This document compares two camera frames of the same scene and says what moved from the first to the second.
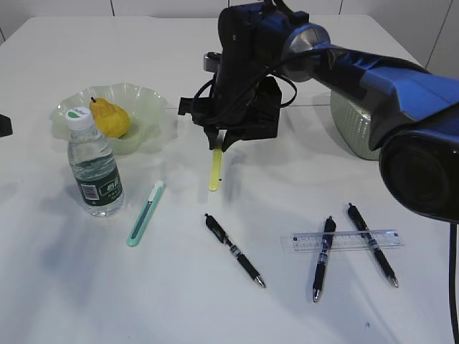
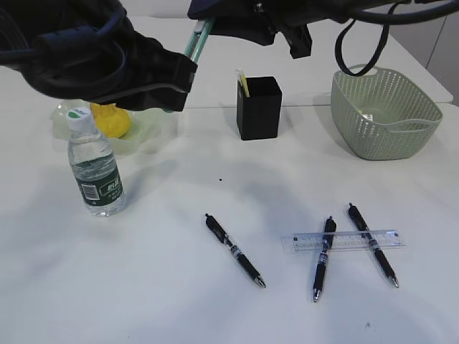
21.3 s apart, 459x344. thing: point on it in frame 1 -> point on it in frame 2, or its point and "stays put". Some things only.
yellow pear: [110, 121] stays put
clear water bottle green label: [93, 165] stays put
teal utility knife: [141, 221] -> [203, 28]
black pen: [329, 229] stays put
